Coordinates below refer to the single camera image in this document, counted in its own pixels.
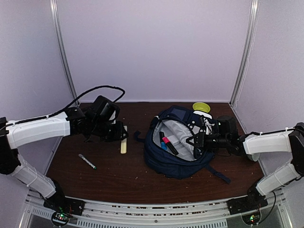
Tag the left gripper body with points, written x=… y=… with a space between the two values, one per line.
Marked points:
x=114 y=135

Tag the left aluminium post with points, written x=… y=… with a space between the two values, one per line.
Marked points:
x=64 y=60

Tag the blue highlighter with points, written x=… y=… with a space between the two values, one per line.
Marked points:
x=163 y=144

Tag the white charger cube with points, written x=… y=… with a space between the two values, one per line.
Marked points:
x=175 y=141

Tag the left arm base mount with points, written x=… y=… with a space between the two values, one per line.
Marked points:
x=70 y=206

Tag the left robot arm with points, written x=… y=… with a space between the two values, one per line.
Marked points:
x=99 y=119

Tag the yellow highlighter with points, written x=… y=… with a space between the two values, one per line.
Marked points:
x=123 y=149

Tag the silver grey marker pen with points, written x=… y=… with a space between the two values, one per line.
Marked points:
x=87 y=161

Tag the right aluminium post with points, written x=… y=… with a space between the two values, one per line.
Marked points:
x=251 y=29

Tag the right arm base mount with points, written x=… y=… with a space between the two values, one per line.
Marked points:
x=243 y=204

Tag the aluminium front rail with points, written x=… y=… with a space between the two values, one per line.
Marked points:
x=206 y=214

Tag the navy blue backpack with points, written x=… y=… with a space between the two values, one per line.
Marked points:
x=182 y=123

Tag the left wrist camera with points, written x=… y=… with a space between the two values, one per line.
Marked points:
x=114 y=116

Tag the grey white bowl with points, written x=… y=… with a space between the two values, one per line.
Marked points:
x=254 y=157

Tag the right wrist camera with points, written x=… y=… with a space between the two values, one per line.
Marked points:
x=209 y=125

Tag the pink highlighter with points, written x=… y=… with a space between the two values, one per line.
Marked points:
x=170 y=146

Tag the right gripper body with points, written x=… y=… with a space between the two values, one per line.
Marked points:
x=203 y=142

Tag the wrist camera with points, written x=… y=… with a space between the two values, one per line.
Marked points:
x=209 y=125
x=114 y=116

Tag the aluminium post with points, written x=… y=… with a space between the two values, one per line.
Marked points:
x=251 y=29
x=64 y=60

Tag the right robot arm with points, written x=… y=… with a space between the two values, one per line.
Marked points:
x=253 y=144

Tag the green bowl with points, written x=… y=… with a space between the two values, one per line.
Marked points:
x=201 y=106

